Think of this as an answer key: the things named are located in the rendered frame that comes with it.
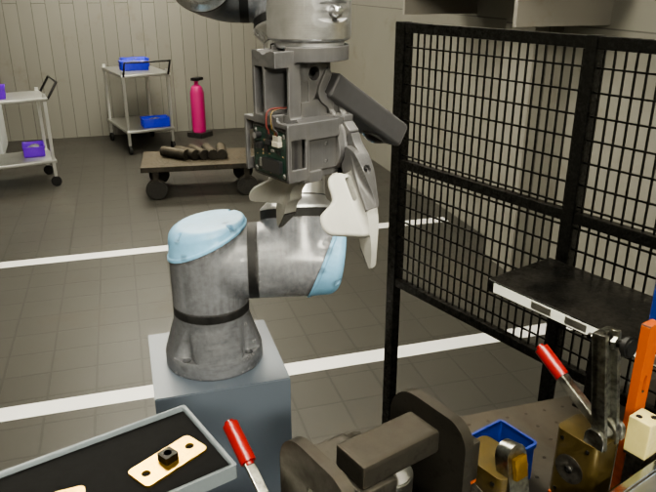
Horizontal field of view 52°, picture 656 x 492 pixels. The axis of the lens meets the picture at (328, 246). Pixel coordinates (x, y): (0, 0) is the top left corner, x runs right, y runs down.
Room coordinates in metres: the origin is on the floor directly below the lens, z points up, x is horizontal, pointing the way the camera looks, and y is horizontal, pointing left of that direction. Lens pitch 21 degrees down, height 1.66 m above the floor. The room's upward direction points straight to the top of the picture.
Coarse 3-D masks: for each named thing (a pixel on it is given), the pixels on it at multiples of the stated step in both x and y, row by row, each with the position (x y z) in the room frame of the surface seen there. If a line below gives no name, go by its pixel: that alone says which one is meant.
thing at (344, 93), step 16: (336, 80) 0.62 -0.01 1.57; (336, 96) 0.62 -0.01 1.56; (352, 96) 0.63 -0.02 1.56; (368, 96) 0.65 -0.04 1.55; (352, 112) 0.64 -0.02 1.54; (368, 112) 0.65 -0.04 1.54; (384, 112) 0.66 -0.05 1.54; (368, 128) 0.66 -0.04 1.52; (384, 128) 0.66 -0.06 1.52; (400, 128) 0.68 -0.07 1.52
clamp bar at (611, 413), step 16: (592, 336) 0.81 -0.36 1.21; (608, 336) 0.79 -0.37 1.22; (592, 352) 0.80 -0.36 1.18; (608, 352) 0.79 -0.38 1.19; (624, 352) 0.77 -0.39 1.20; (592, 368) 0.80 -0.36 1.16; (608, 368) 0.80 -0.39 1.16; (592, 384) 0.80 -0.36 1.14; (608, 384) 0.80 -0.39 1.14; (592, 400) 0.79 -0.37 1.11; (608, 400) 0.80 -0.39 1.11; (592, 416) 0.79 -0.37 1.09; (608, 416) 0.80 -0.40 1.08
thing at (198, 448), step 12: (180, 444) 0.63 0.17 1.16; (192, 444) 0.64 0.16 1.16; (156, 456) 0.61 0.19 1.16; (168, 456) 0.60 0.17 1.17; (180, 456) 0.61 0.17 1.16; (192, 456) 0.61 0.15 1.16; (132, 468) 0.59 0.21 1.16; (144, 468) 0.59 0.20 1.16; (156, 468) 0.59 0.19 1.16; (168, 468) 0.59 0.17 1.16; (180, 468) 0.60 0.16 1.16; (144, 480) 0.57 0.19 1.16; (156, 480) 0.57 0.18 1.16
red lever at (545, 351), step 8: (536, 352) 0.88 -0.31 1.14; (544, 352) 0.87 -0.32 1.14; (552, 352) 0.87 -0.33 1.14; (544, 360) 0.87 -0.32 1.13; (552, 360) 0.86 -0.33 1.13; (552, 368) 0.86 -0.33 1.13; (560, 368) 0.85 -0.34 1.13; (560, 376) 0.85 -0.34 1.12; (568, 376) 0.85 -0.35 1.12; (560, 384) 0.85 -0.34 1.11; (568, 384) 0.84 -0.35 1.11; (568, 392) 0.83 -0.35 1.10; (576, 392) 0.83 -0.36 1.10; (576, 400) 0.82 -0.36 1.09; (584, 400) 0.82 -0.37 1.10; (584, 408) 0.81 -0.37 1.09; (608, 432) 0.78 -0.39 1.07
